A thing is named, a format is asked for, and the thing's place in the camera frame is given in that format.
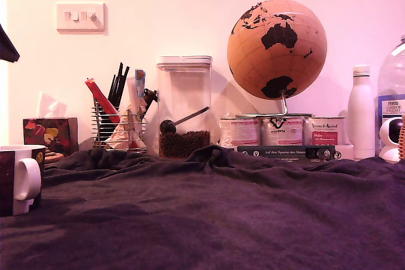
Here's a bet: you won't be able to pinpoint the black coffee scoop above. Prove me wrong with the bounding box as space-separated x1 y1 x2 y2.
159 106 210 135

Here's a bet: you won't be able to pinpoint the coffee beans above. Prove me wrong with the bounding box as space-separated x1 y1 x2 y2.
159 130 211 159

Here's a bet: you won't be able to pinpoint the white tissue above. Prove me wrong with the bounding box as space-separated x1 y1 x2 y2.
37 91 69 119

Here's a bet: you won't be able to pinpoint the floral print tissue box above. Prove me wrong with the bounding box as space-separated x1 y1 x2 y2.
22 117 80 157

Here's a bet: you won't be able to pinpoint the red paper packet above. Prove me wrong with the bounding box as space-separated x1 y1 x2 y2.
84 77 122 124

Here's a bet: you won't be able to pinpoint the black stick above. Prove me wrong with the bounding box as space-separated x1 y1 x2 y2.
107 73 117 102
116 65 131 108
111 62 124 106

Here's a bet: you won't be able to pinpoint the cork coaster stack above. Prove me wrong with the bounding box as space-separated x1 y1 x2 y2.
43 146 66 166

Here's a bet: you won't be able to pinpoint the blue white sachet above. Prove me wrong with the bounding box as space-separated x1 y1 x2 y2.
134 68 147 99

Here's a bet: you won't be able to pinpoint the tall white paper packet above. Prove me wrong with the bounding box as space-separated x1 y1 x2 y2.
126 75 147 150

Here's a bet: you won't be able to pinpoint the crumpled white paper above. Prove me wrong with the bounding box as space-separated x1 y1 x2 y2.
104 118 134 150

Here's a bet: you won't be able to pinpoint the clear jar with white lid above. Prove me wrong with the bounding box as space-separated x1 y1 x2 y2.
156 55 213 159

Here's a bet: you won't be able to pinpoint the white tin with pink label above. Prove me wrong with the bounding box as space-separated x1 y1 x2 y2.
219 116 261 148

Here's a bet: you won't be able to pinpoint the dark fabric cloth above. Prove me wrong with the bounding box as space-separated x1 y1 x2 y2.
0 145 405 270

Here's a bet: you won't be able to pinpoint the cork globe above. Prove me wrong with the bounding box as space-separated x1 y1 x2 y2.
227 0 328 100

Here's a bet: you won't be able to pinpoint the metal globe stand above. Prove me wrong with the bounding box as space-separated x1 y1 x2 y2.
235 89 315 118

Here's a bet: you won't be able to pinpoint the dark green printed box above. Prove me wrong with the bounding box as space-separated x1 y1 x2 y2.
236 145 337 164

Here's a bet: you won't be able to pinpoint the white tin with black logo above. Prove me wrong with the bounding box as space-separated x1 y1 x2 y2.
259 116 304 147

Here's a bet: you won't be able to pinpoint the white tin with script print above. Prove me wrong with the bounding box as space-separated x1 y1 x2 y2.
302 116 347 147

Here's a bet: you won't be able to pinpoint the white insulated bottle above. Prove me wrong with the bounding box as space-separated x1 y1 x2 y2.
347 64 377 161

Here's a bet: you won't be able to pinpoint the large clear water bottle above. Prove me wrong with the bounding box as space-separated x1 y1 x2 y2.
375 33 405 157

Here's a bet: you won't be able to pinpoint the wicker basket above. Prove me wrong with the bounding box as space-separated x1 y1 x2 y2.
397 113 405 161

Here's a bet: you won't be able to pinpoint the white wall switch plate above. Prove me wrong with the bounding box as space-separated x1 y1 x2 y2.
56 3 108 34

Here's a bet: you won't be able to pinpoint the chrome wire utensil rack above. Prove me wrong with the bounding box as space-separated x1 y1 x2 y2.
90 101 149 152

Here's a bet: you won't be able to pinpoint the dark red white-handled mug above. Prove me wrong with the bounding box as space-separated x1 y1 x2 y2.
0 144 47 217

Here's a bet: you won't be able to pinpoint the brown handled bottle opener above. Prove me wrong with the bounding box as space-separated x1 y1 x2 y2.
142 88 159 114

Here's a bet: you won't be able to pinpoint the small white round camera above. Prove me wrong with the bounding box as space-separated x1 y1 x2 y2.
378 117 404 164

